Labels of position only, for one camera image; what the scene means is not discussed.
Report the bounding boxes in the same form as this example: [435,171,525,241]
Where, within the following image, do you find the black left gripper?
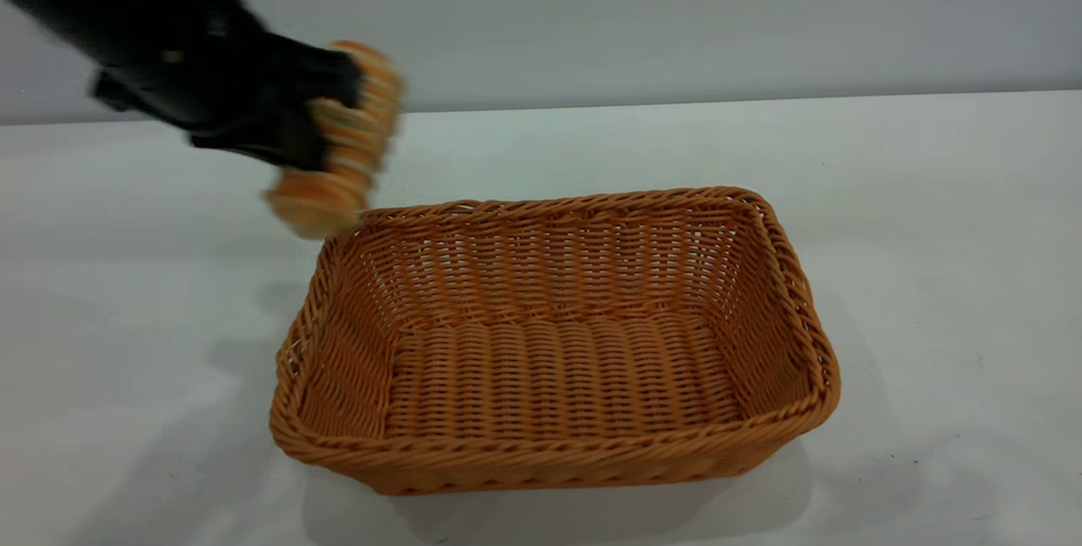
[91,0,364,170]

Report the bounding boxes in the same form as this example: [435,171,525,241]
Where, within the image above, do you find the striped orange bread roll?
[264,41,405,240]

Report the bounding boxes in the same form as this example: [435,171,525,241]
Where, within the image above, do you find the orange woven wicker basket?
[270,186,842,496]

